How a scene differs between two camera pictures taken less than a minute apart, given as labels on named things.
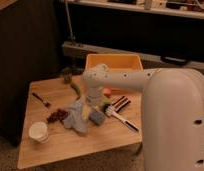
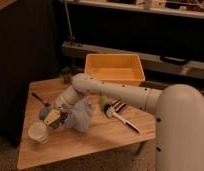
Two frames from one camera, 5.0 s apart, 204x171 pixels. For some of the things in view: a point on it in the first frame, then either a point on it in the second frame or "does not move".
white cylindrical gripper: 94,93 to 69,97
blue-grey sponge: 97,117 to 43,112
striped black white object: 122,103 does not move
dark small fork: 46,104 does not move
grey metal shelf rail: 74,50 does not move
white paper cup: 38,131 does not move
